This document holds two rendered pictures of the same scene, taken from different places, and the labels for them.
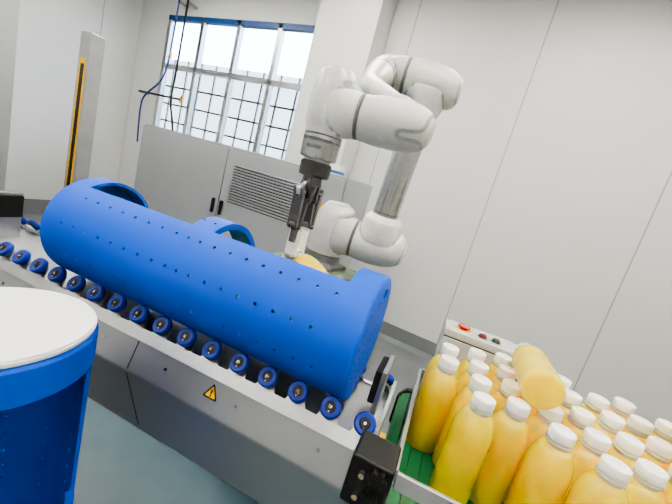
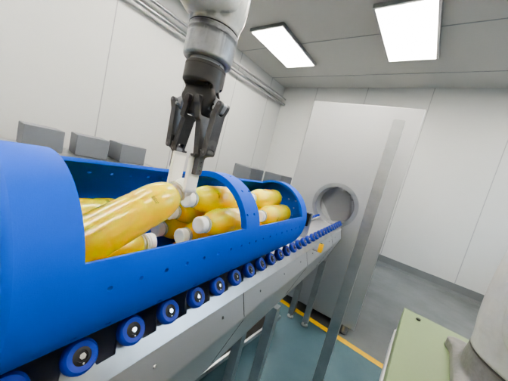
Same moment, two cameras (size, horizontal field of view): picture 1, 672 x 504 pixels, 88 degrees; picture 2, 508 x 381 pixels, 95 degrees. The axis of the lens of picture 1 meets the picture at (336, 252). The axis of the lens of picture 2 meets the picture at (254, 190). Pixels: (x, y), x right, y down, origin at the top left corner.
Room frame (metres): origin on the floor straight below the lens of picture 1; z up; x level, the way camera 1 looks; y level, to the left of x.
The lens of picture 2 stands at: (1.09, -0.31, 1.28)
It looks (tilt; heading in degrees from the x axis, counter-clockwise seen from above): 7 degrees down; 103
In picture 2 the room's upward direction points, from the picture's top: 14 degrees clockwise
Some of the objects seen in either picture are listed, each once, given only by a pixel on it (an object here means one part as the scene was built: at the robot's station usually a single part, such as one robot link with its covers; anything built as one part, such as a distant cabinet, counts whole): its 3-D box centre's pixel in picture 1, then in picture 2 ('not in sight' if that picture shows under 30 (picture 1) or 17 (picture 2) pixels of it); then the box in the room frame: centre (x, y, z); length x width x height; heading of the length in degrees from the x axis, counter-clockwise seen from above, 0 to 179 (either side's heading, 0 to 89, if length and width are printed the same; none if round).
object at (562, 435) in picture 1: (561, 436); not in sight; (0.53, -0.44, 1.10); 0.04 x 0.04 x 0.02
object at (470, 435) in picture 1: (464, 450); not in sight; (0.57, -0.32, 1.00); 0.07 x 0.07 x 0.19
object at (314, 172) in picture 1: (312, 180); (201, 91); (0.85, 0.10, 1.39); 0.08 x 0.07 x 0.09; 163
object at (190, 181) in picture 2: (300, 240); (192, 174); (0.88, 0.09, 1.23); 0.03 x 0.01 x 0.07; 73
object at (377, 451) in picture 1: (371, 473); not in sight; (0.51, -0.16, 0.95); 0.10 x 0.07 x 0.10; 163
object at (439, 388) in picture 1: (433, 404); not in sight; (0.69, -0.29, 1.00); 0.07 x 0.07 x 0.19
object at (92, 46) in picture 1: (69, 238); (354, 264); (1.46, 1.16, 0.85); 0.06 x 0.06 x 1.70; 73
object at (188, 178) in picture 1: (232, 232); not in sight; (3.06, 0.95, 0.72); 2.15 x 0.54 x 1.45; 66
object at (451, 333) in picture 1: (475, 351); not in sight; (0.93, -0.45, 1.05); 0.20 x 0.10 x 0.10; 73
